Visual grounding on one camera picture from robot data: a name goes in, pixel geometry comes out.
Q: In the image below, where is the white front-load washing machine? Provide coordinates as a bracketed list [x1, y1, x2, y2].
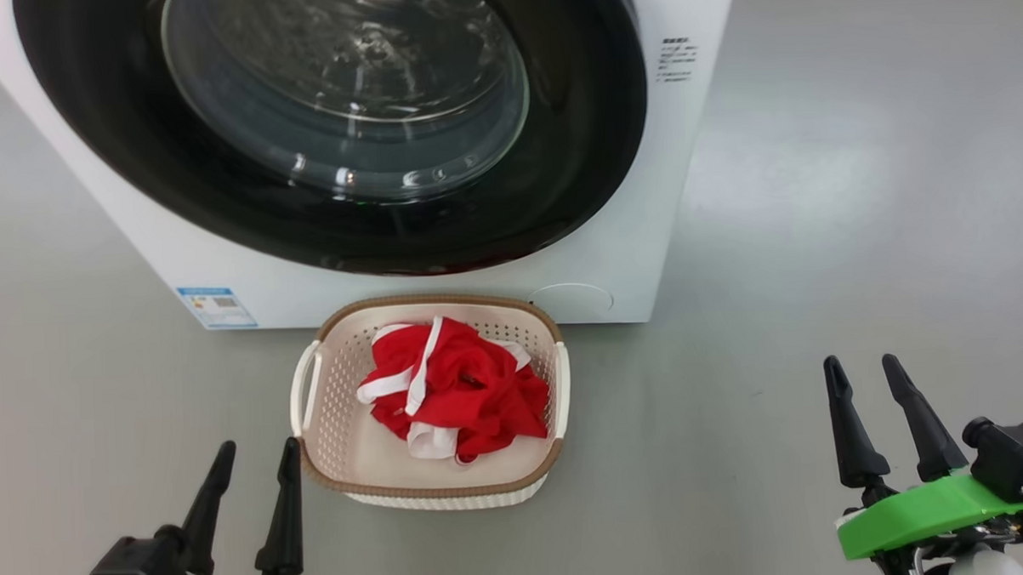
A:
[0, 0, 752, 346]

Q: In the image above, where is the red and white garment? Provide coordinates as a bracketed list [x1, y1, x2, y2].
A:
[354, 312, 554, 468]

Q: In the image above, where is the black round washer door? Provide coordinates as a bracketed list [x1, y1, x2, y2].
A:
[12, 0, 655, 290]

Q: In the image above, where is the cream perforated laundry basket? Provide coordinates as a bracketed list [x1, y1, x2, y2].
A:
[287, 290, 576, 515]

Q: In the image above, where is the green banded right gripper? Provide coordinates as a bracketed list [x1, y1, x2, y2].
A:
[823, 349, 1023, 562]

